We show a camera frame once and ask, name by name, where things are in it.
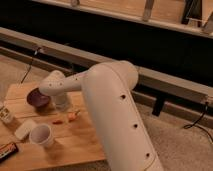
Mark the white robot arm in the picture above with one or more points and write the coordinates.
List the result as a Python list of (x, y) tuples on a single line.
[(106, 89)]

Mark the white rectangular block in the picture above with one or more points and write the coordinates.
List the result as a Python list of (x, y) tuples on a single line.
[(24, 129)]

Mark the dark maroon ceramic bowl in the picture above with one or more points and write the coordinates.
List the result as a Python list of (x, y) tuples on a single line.
[(37, 99)]

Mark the orange pepper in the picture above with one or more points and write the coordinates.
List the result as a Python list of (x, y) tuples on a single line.
[(68, 117)]

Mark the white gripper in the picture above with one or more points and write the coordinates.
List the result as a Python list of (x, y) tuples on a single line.
[(61, 101)]

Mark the white paper cup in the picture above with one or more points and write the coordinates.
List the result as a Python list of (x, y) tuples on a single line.
[(42, 135)]

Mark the dark candy bar wrapper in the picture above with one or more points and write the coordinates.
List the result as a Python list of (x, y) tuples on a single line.
[(8, 150)]

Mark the wooden bamboo board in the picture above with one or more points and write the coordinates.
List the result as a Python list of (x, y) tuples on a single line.
[(74, 142)]

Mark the grey metal rail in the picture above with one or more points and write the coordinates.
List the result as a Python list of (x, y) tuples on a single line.
[(157, 80)]

